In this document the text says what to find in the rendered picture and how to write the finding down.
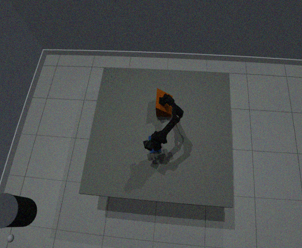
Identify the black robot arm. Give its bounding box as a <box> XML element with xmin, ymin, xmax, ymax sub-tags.
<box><xmin>145</xmin><ymin>94</ymin><xmax>184</xmax><ymax>151</ymax></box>

